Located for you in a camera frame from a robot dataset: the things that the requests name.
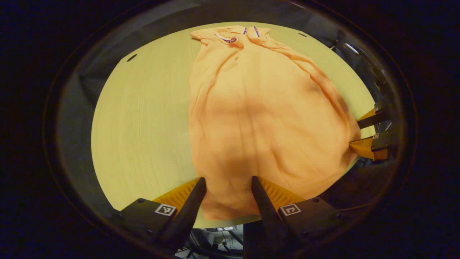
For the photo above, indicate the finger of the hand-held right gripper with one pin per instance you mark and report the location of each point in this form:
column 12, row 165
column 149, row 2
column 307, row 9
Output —
column 372, row 119
column 370, row 148

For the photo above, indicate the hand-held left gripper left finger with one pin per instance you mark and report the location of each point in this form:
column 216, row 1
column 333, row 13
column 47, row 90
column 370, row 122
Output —
column 190, row 212

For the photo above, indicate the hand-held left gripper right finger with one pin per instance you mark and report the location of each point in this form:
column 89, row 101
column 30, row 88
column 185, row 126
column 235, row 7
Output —
column 264, row 208

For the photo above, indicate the orange T-shirt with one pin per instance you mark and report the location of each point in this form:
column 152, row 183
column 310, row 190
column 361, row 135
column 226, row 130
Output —
column 269, row 126

